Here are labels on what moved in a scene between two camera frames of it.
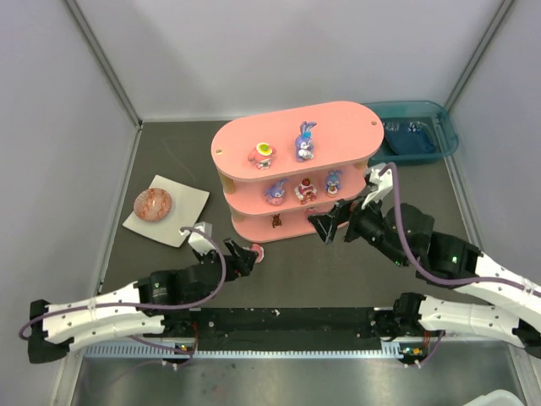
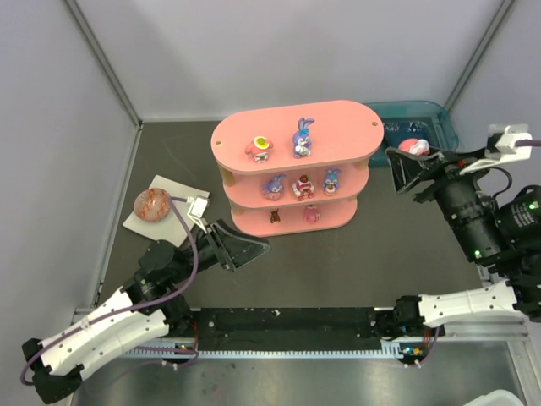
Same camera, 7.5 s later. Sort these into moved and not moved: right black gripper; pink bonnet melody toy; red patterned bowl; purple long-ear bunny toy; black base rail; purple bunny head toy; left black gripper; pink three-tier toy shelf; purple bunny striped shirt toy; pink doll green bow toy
Moved: right black gripper; pink bonnet melody toy; purple bunny striped shirt toy; purple bunny head toy; left black gripper; pink doll green bow toy
Not moved: red patterned bowl; black base rail; pink three-tier toy shelf; purple long-ear bunny toy
